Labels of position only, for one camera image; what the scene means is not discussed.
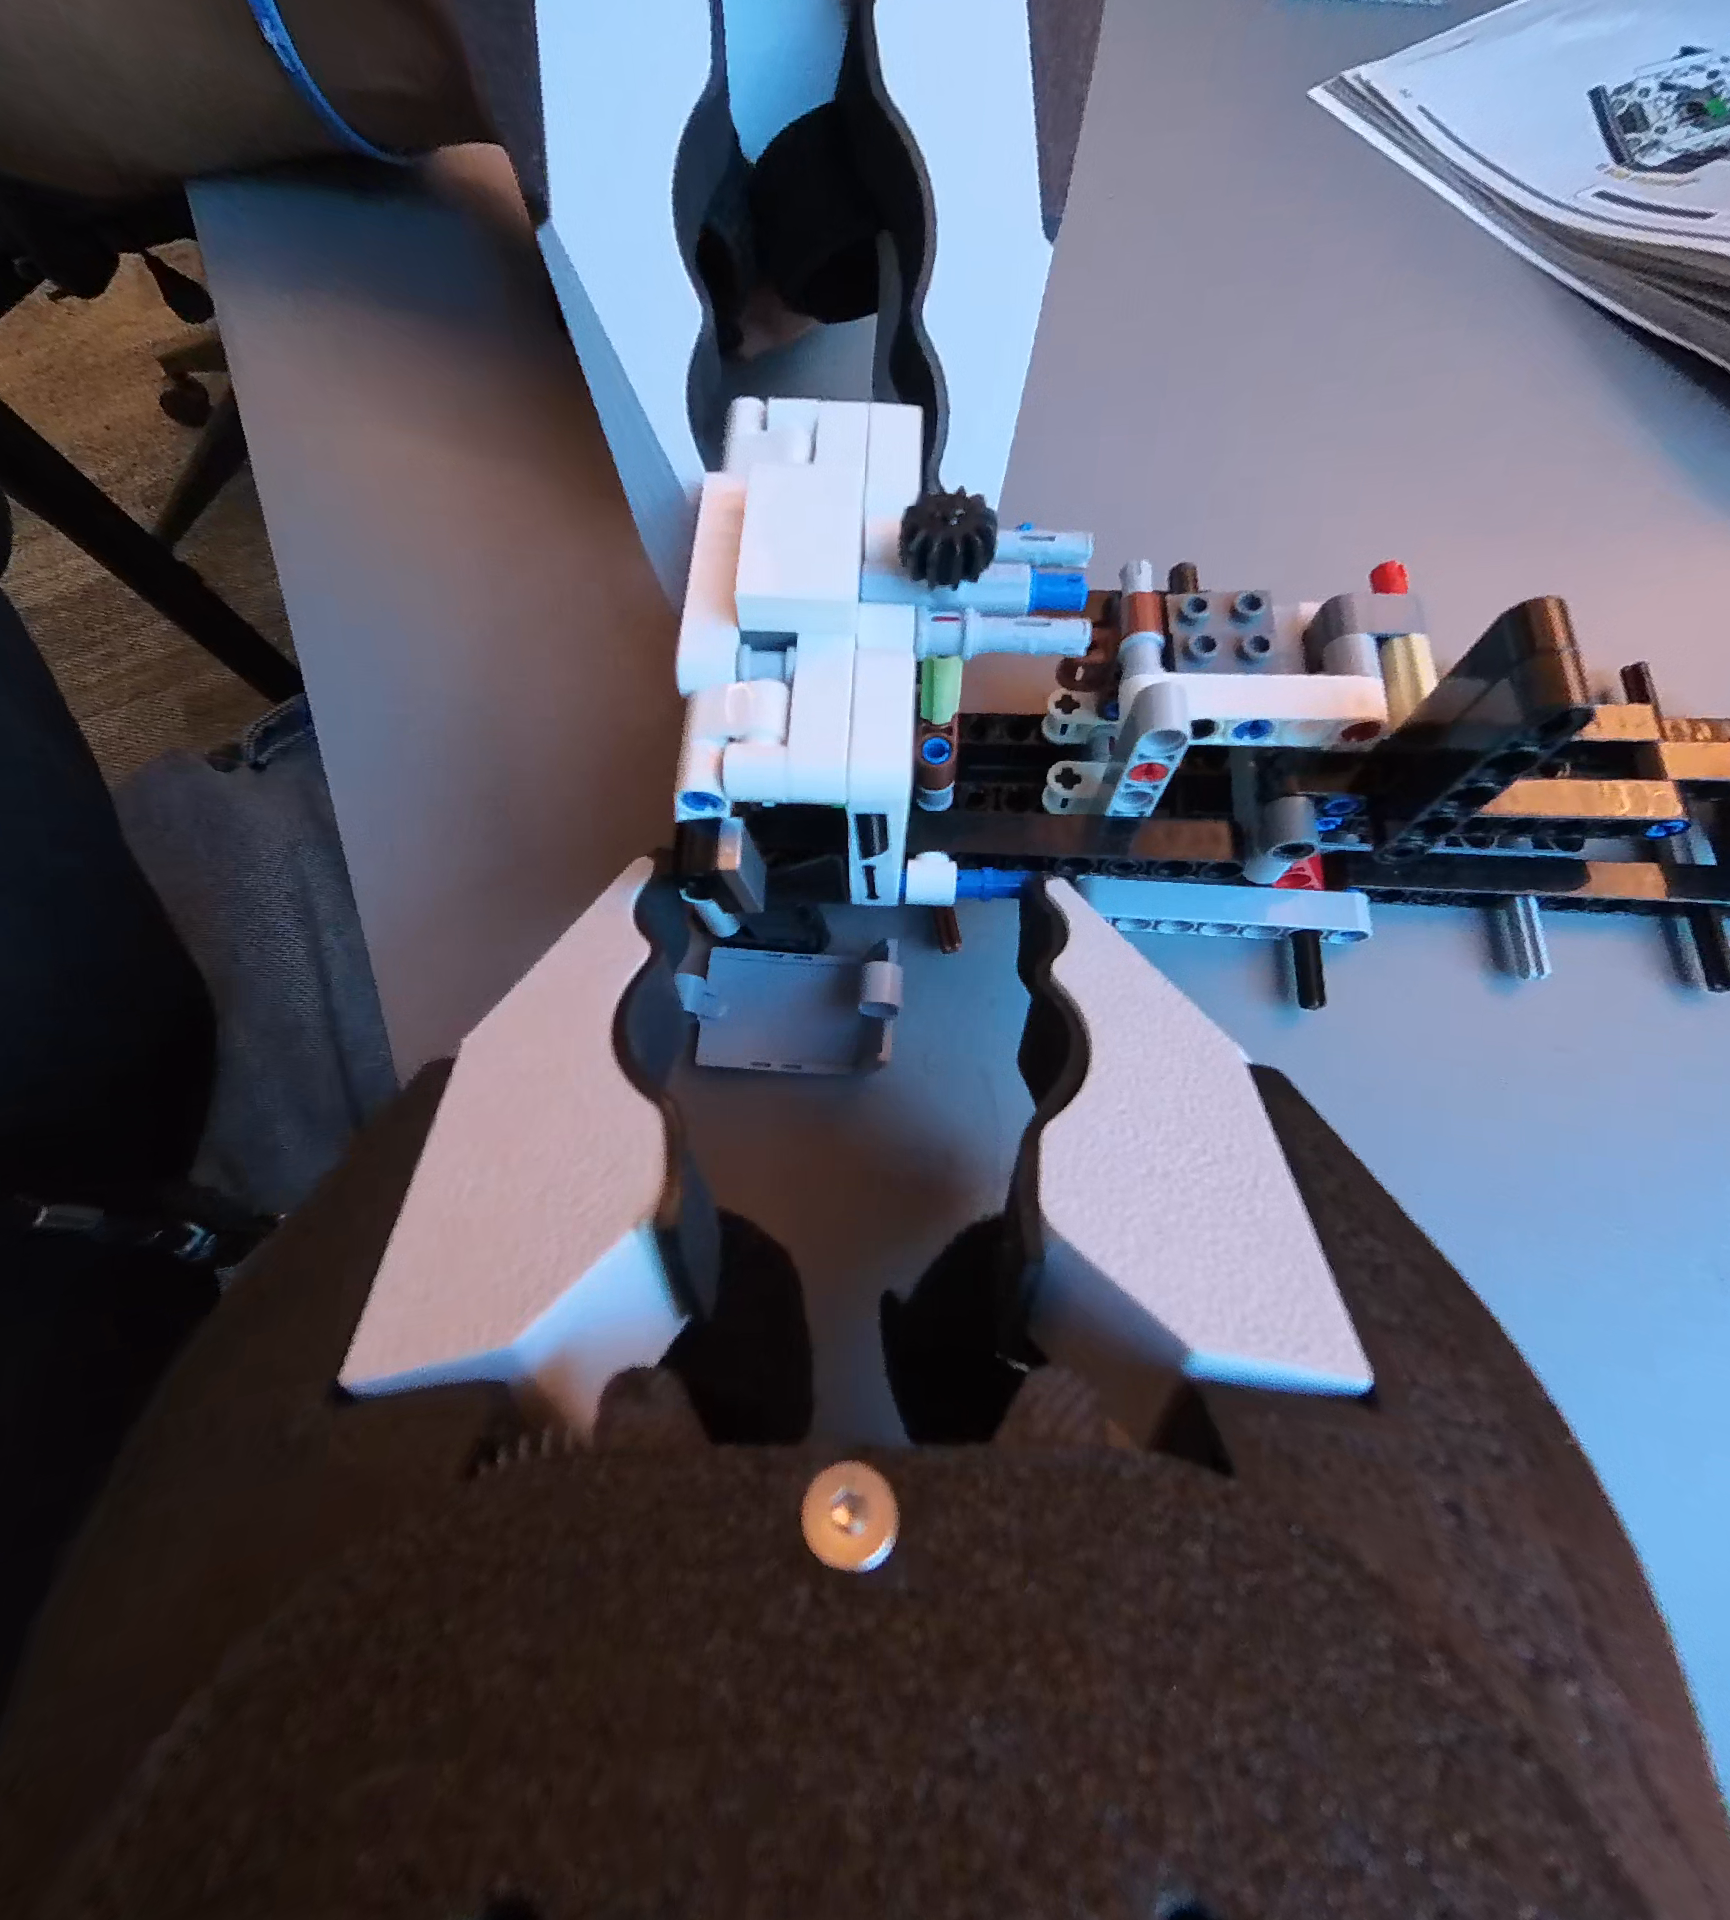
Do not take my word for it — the metal clip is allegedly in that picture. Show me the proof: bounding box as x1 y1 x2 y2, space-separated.
10 1191 275 1275

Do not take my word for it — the blue wristband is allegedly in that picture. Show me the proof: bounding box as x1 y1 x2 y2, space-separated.
242 0 419 163

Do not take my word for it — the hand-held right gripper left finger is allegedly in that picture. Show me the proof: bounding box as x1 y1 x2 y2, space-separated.
337 856 729 1446

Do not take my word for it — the person's left forearm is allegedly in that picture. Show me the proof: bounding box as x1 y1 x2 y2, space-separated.
0 0 508 204

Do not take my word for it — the black chair base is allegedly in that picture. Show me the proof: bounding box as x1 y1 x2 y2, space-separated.
0 194 310 707

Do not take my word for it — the lego instruction booklet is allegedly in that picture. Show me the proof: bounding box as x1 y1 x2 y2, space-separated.
1307 0 1730 453

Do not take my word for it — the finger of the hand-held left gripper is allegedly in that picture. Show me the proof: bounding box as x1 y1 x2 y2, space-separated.
533 0 747 610
865 0 1061 512

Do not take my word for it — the grey lego panel piece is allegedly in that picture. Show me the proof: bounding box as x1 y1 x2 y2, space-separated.
677 938 905 1078

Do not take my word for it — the person's dark jacket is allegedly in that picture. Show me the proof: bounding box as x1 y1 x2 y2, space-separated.
0 442 229 1849

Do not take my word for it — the lego truck chassis model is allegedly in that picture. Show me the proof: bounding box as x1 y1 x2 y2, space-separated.
671 393 1730 1010

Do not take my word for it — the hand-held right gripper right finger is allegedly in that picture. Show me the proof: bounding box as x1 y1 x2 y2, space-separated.
1002 877 1376 1446

